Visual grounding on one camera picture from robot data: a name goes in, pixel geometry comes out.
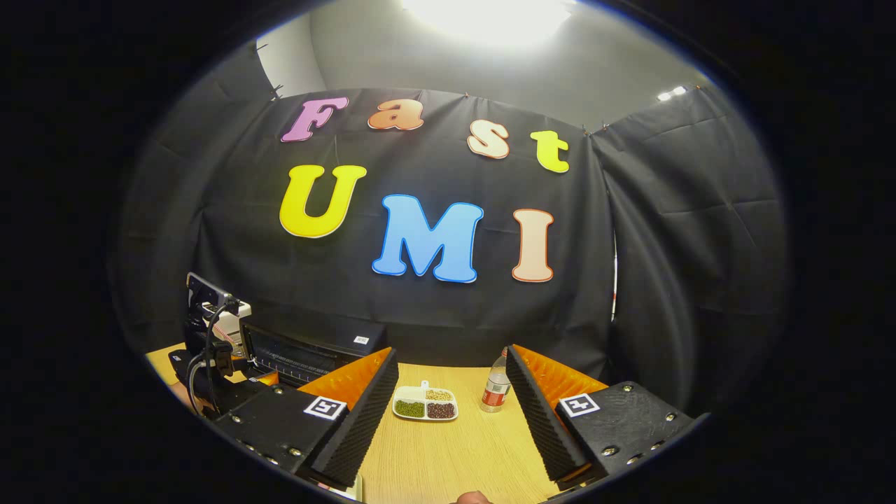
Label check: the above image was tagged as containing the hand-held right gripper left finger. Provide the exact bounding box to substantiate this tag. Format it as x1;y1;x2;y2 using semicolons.
210;346;400;489

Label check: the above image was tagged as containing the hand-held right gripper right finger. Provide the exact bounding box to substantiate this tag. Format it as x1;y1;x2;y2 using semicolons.
505;344;705;496

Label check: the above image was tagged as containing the black electric oven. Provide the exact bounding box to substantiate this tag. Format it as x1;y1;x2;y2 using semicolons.
241;318;390;390

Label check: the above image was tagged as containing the cream cherry print plate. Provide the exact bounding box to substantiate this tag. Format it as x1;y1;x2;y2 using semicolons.
325;475;365;502

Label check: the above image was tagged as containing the clear red label bottle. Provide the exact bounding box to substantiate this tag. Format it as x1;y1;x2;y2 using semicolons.
480;347;512;414

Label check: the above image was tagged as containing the white toaster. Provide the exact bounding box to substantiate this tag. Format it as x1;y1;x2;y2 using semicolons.
207;314;243;349

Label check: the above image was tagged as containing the white divided bean dish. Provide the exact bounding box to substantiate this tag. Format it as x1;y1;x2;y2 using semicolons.
391;380;460;423

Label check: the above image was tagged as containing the large ceiling light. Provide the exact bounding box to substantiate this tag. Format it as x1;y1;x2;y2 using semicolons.
399;0;578;46

